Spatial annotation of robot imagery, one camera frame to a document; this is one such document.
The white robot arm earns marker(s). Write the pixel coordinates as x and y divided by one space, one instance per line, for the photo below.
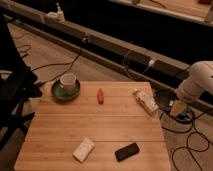
200 80

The orange carrot toy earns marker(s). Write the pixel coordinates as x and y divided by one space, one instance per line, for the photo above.
100 96

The white cup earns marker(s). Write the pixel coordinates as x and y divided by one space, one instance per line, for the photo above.
68 81

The green plate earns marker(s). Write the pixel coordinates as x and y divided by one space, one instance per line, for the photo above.
60 94

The white power adapter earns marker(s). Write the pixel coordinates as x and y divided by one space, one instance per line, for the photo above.
151 62

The white rectangular block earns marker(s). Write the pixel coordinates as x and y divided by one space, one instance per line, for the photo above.
83 149

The black office chair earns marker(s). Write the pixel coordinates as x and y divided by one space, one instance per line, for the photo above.
16 89

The white object on rail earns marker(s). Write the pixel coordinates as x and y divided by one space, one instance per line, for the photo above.
58 15

